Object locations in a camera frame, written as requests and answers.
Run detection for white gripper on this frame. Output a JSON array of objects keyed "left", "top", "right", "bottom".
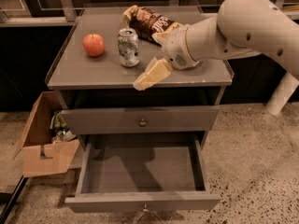
[{"left": 133, "top": 23, "right": 198, "bottom": 91}]

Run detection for silver green 7up can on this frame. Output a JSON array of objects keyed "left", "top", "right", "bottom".
[{"left": 118, "top": 28, "right": 139, "bottom": 67}]

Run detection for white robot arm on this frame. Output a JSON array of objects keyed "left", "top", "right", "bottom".
[{"left": 134, "top": 0, "right": 299, "bottom": 115}]

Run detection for brass top drawer knob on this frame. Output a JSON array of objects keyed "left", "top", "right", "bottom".
[{"left": 138, "top": 119, "right": 147, "bottom": 127}]

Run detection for brass drawer knob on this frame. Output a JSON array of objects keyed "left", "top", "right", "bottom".
[
  {"left": 142, "top": 204, "right": 149, "bottom": 212},
  {"left": 138, "top": 119, "right": 147, "bottom": 127}
]

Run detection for closed grey top drawer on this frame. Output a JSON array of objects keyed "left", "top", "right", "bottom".
[{"left": 62, "top": 105, "right": 219, "bottom": 134}]

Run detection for grey drawer cabinet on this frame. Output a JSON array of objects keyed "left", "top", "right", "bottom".
[{"left": 45, "top": 5, "right": 235, "bottom": 214}]

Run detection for open grey middle drawer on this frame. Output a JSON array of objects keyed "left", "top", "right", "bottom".
[{"left": 65, "top": 133, "right": 221, "bottom": 213}]

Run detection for brass middle drawer knob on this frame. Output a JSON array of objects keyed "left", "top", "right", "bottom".
[{"left": 142, "top": 204, "right": 149, "bottom": 212}]

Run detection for brown chip bag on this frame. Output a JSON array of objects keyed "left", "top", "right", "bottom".
[{"left": 123, "top": 5, "right": 179, "bottom": 44}]

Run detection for red apple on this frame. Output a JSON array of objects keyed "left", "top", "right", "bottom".
[{"left": 82, "top": 34, "right": 105, "bottom": 57}]

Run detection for green items in box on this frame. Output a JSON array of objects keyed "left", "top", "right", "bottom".
[{"left": 50, "top": 110, "right": 77, "bottom": 144}]

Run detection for brown cardboard box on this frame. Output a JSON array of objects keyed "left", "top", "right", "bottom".
[{"left": 14, "top": 91, "right": 83, "bottom": 177}]

